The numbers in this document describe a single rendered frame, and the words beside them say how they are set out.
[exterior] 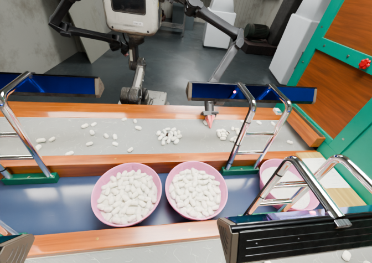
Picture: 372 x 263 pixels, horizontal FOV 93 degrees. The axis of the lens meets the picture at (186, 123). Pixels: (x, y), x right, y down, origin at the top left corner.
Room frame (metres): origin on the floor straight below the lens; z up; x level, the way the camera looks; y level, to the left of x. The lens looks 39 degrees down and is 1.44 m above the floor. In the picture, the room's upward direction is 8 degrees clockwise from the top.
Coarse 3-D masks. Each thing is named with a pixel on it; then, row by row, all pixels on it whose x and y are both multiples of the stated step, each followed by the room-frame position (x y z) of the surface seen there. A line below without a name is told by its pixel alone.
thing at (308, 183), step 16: (288, 160) 0.32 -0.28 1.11; (336, 160) 0.36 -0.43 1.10; (352, 160) 0.34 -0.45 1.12; (272, 176) 0.33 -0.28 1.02; (304, 176) 0.27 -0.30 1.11; (320, 176) 0.36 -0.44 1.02; (368, 176) 0.29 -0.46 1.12; (304, 192) 0.36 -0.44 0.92; (320, 192) 0.23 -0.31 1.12; (256, 208) 0.33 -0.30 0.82; (288, 208) 0.36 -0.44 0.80; (336, 208) 0.19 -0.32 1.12; (336, 224) 0.17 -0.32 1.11
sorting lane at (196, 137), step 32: (0, 128) 0.59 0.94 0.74; (32, 128) 0.62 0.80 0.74; (64, 128) 0.66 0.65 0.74; (96, 128) 0.69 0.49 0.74; (128, 128) 0.73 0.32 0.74; (160, 128) 0.77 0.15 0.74; (192, 128) 0.81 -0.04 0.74; (224, 128) 0.86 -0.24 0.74; (256, 128) 0.91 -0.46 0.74; (288, 128) 0.96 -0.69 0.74
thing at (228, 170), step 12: (240, 84) 0.71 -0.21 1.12; (252, 96) 0.61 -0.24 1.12; (252, 108) 0.56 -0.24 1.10; (288, 108) 0.60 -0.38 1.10; (240, 132) 0.57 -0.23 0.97; (252, 132) 0.58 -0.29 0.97; (264, 132) 0.59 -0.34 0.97; (276, 132) 0.59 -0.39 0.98; (240, 144) 0.56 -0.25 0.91; (228, 168) 0.56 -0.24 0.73; (240, 168) 0.58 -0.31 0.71; (252, 168) 0.60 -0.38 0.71
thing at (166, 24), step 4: (184, 16) 5.93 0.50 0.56; (184, 20) 5.93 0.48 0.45; (164, 24) 6.12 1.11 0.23; (168, 24) 6.20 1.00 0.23; (172, 24) 6.28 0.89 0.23; (176, 24) 6.36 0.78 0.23; (180, 24) 6.46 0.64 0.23; (184, 24) 6.56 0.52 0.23; (180, 28) 5.95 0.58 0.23; (184, 28) 6.57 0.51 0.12
